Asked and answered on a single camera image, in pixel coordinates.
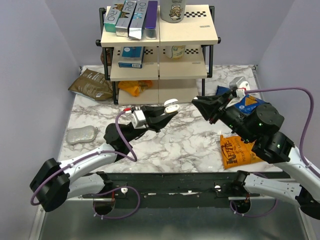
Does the silver blue RIO box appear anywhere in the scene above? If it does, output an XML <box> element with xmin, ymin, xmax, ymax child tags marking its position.
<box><xmin>128</xmin><ymin>0</ymin><xmax>149</xmax><ymax>40</ymax></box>

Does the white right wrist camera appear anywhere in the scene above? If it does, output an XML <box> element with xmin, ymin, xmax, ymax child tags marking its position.
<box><xmin>229</xmin><ymin>76</ymin><xmax>251</xmax><ymax>99</ymax></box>

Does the orange snack bag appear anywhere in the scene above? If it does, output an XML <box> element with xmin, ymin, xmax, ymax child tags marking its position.
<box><xmin>219</xmin><ymin>135</ymin><xmax>263</xmax><ymax>170</ymax></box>

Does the beige three-tier shelf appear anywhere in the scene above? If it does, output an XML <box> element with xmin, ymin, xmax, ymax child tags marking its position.
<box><xmin>95</xmin><ymin>4</ymin><xmax>221</xmax><ymax>105</ymax></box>

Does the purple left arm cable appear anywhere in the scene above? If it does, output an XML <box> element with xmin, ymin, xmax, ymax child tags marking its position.
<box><xmin>30</xmin><ymin>107</ymin><xmax>138</xmax><ymax>206</ymax></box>

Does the brown foil pouch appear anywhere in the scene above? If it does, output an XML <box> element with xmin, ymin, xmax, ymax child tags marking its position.
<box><xmin>68</xmin><ymin>69</ymin><xmax>113</xmax><ymax>102</ymax></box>

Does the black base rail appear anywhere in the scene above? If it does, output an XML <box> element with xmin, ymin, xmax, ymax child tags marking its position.
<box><xmin>74</xmin><ymin>172</ymin><xmax>249</xmax><ymax>209</ymax></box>

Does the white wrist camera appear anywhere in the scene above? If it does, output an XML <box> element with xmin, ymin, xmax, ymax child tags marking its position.
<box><xmin>130</xmin><ymin>109</ymin><xmax>147</xmax><ymax>129</ymax></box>
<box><xmin>229</xmin><ymin>76</ymin><xmax>251</xmax><ymax>99</ymax></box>

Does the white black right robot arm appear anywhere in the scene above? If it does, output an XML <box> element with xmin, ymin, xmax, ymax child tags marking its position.
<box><xmin>191</xmin><ymin>88</ymin><xmax>320</xmax><ymax>220</ymax></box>

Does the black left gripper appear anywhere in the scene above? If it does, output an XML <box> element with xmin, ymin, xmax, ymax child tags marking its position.
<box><xmin>124</xmin><ymin>105</ymin><xmax>178</xmax><ymax>144</ymax></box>

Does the cream printed mug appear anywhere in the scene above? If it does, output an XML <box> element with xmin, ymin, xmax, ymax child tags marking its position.
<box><xmin>164</xmin><ymin>45</ymin><xmax>186</xmax><ymax>60</ymax></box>

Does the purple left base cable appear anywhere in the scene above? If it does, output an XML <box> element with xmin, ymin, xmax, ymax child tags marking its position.
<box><xmin>92</xmin><ymin>185</ymin><xmax>142</xmax><ymax>221</ymax></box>

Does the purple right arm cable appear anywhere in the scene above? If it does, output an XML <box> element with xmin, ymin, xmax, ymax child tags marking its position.
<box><xmin>243</xmin><ymin>86</ymin><xmax>320</xmax><ymax>176</ymax></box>

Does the white cartoon mug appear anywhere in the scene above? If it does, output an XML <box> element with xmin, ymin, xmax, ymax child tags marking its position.
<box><xmin>160</xmin><ymin>0</ymin><xmax>187</xmax><ymax>23</ymax></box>

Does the dark brown packet behind shelf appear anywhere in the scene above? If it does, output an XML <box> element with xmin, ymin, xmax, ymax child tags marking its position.
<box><xmin>100</xmin><ymin>48</ymin><xmax>111</xmax><ymax>66</ymax></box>

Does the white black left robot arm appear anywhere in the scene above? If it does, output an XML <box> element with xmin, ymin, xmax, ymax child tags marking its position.
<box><xmin>29</xmin><ymin>103</ymin><xmax>180</xmax><ymax>212</ymax></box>

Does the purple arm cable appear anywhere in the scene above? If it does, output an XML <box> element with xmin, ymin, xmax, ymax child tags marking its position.
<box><xmin>243</xmin><ymin>86</ymin><xmax>320</xmax><ymax>176</ymax></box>
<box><xmin>30</xmin><ymin>107</ymin><xmax>138</xmax><ymax>206</ymax></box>

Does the silver glitter pouch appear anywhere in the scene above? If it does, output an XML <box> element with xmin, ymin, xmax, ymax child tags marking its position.
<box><xmin>65</xmin><ymin>125</ymin><xmax>99</xmax><ymax>145</ymax></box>

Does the white earbud charging case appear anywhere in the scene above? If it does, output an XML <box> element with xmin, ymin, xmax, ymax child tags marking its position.
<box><xmin>163</xmin><ymin>98</ymin><xmax>180</xmax><ymax>114</ymax></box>

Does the blue Doritos chip bag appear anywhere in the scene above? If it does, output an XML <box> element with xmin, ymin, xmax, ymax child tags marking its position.
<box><xmin>215</xmin><ymin>85</ymin><xmax>265</xmax><ymax>115</ymax></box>

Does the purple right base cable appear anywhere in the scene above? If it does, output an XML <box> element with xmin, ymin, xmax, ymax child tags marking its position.
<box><xmin>229</xmin><ymin>194</ymin><xmax>278</xmax><ymax>218</ymax></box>

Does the blue white carton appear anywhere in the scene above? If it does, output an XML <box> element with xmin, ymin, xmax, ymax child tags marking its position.
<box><xmin>118</xmin><ymin>46</ymin><xmax>145</xmax><ymax>69</ymax></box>

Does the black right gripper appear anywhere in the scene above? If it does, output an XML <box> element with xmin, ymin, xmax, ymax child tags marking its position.
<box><xmin>191</xmin><ymin>88</ymin><xmax>256</xmax><ymax>143</ymax></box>

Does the yellow orange snack packet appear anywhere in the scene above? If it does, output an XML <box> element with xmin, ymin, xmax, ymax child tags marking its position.
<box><xmin>118</xmin><ymin>80</ymin><xmax>153</xmax><ymax>97</ymax></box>

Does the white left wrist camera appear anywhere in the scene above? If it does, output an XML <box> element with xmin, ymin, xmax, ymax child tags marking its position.
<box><xmin>130</xmin><ymin>109</ymin><xmax>147</xmax><ymax>129</ymax></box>

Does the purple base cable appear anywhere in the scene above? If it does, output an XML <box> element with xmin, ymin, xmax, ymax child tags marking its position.
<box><xmin>92</xmin><ymin>185</ymin><xmax>142</xmax><ymax>221</ymax></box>
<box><xmin>229</xmin><ymin>194</ymin><xmax>278</xmax><ymax>218</ymax></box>

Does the teal RIO box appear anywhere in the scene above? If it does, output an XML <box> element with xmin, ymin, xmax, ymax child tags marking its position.
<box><xmin>104</xmin><ymin>0</ymin><xmax>125</xmax><ymax>33</ymax></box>

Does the purple box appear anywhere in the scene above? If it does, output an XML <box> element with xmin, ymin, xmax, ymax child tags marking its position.
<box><xmin>144</xmin><ymin>0</ymin><xmax>158</xmax><ymax>40</ymax></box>

